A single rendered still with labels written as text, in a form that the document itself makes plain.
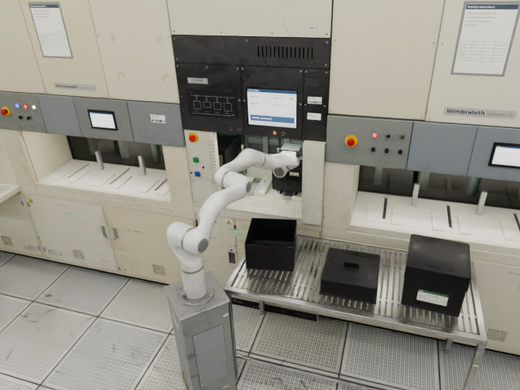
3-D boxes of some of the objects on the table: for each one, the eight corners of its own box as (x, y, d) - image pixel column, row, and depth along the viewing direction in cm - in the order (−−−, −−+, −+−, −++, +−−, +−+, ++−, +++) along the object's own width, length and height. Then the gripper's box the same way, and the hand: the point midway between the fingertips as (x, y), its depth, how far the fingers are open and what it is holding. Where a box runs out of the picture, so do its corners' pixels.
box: (399, 304, 217) (406, 265, 204) (404, 269, 240) (411, 233, 227) (460, 319, 207) (471, 278, 195) (460, 281, 230) (470, 243, 218)
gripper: (298, 156, 263) (304, 145, 279) (271, 154, 268) (279, 142, 283) (298, 167, 267) (304, 155, 282) (272, 165, 272) (279, 153, 287)
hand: (291, 150), depth 281 cm, fingers open, 4 cm apart
